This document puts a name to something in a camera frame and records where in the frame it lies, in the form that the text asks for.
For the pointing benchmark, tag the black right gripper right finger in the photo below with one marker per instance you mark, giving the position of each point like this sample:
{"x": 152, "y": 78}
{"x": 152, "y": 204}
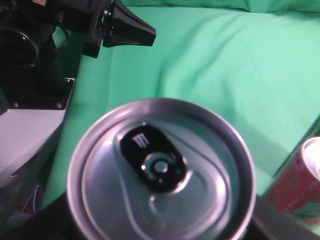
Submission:
{"x": 267, "y": 223}

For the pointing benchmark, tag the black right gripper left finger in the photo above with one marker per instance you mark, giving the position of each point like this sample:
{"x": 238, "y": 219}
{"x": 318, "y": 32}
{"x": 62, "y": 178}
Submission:
{"x": 123, "y": 27}

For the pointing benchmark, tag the black Monster energy can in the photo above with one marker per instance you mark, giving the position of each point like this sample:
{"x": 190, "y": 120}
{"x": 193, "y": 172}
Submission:
{"x": 161, "y": 169}

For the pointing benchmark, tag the pink red drink can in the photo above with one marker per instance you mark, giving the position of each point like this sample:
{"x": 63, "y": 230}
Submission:
{"x": 295, "y": 191}

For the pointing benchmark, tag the green backdrop cloth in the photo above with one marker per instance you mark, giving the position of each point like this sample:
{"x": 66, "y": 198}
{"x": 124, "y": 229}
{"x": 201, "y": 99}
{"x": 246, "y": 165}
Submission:
{"x": 254, "y": 62}

